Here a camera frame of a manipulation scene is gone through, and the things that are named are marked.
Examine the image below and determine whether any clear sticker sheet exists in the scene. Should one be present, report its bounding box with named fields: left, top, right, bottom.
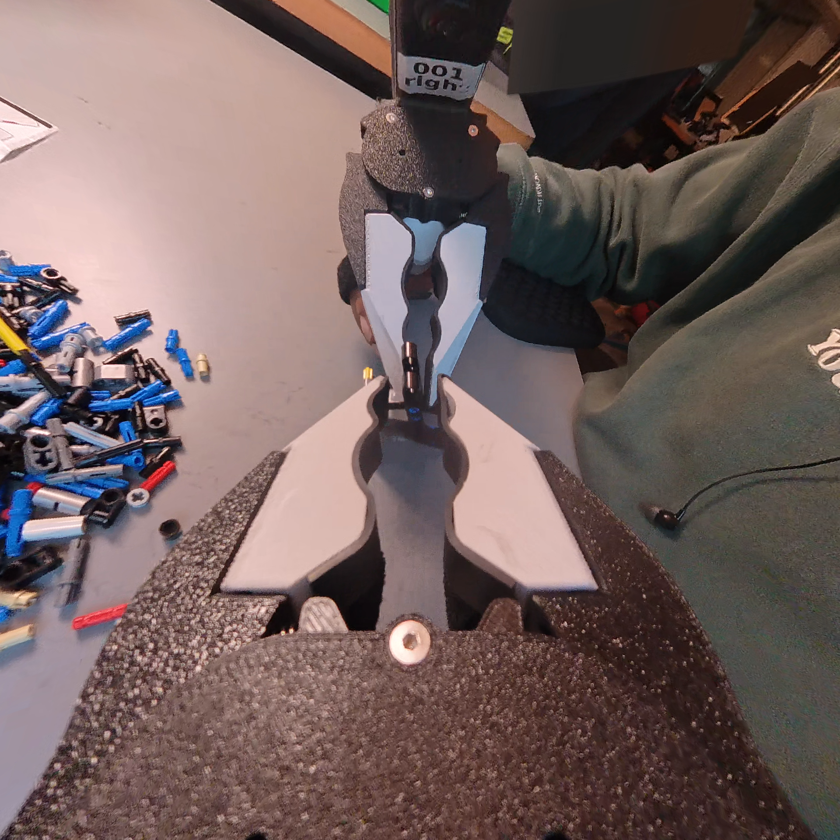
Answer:
left=0, top=96, right=59, bottom=164

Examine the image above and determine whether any pile of small building bricks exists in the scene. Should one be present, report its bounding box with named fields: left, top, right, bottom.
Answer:
left=0, top=247, right=214, bottom=657

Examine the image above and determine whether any grey desk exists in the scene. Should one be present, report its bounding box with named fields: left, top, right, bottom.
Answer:
left=0, top=0, right=585, bottom=815

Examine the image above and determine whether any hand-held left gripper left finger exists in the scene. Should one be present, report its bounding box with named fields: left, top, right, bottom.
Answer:
left=221, top=381, right=391, bottom=627

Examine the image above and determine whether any wood-edged table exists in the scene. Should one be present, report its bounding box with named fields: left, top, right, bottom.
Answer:
left=210, top=0, right=536, bottom=148

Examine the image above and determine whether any black earphone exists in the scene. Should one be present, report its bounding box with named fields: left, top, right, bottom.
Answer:
left=641, top=453, right=840, bottom=531

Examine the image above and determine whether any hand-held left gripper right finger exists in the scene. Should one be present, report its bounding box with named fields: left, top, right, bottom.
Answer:
left=439, top=378, right=599, bottom=624

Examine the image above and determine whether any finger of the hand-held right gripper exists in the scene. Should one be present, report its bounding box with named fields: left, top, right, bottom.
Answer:
left=363, top=214, right=421, bottom=403
left=420, top=218, right=493, bottom=397

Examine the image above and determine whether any person's right forearm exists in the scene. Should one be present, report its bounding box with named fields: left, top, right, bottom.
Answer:
left=497, top=86, right=840, bottom=345

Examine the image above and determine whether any person's right hand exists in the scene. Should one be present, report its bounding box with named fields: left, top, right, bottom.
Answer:
left=347, top=292, right=380, bottom=347

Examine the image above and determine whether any person's torso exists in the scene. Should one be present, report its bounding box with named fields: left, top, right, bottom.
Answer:
left=575, top=256, right=840, bottom=840

